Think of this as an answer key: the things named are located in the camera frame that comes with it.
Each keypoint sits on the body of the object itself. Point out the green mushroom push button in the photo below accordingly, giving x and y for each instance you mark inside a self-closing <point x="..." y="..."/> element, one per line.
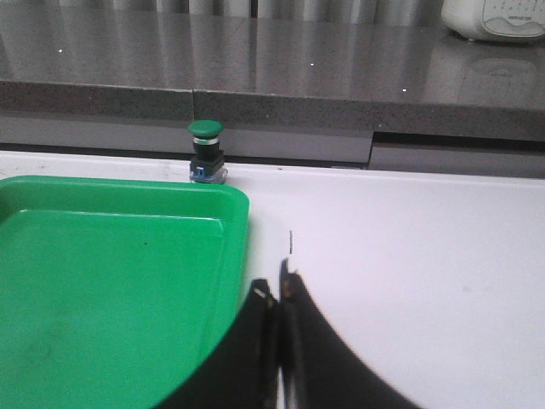
<point x="207" y="164"/>

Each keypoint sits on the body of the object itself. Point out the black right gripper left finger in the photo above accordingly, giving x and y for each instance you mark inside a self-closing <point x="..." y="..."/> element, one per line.
<point x="242" y="371"/>

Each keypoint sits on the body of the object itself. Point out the grey stone counter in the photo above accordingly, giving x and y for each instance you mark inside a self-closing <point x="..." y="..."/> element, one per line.
<point x="371" y="97"/>

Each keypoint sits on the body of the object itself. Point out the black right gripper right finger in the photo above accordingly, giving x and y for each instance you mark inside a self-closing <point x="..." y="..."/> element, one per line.
<point x="318" y="369"/>

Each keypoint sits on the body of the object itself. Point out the white appliance on counter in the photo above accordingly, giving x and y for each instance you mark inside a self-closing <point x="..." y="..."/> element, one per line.
<point x="511" y="21"/>

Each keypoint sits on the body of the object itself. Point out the green plastic tray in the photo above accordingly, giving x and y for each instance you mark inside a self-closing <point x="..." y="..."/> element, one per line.
<point x="114" y="292"/>

